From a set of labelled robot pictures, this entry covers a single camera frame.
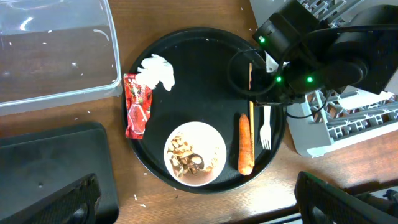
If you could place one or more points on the black rectangular tray bin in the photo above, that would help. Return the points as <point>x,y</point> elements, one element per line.
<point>35,165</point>

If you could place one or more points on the round black serving tray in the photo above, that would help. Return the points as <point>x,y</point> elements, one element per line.
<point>202,58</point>

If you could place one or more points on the grey dishwasher rack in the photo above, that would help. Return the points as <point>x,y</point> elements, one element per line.
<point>353,116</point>

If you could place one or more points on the white tissue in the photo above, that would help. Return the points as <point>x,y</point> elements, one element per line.
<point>153,70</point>

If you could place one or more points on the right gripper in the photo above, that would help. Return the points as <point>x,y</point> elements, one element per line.
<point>288,36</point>

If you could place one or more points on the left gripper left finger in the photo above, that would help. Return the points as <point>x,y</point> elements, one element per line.
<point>75,203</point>

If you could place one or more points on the clear plastic bin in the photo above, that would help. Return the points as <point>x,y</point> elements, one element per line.
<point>57,52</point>

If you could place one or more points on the red snack wrapper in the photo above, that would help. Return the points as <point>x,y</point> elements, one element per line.
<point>138,98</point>

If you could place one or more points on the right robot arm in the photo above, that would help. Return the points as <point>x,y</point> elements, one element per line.
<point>359,54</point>

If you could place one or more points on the orange carrot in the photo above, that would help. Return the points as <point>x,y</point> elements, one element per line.
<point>246,152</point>

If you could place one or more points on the white plastic fork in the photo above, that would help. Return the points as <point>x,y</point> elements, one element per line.
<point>265,130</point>

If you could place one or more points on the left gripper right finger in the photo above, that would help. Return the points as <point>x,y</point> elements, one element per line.
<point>320,202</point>

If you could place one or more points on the white bowl with food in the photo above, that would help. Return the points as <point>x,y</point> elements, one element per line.
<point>195,154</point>

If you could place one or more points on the wooden chopstick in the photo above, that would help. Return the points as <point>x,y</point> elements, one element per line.
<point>251,117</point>

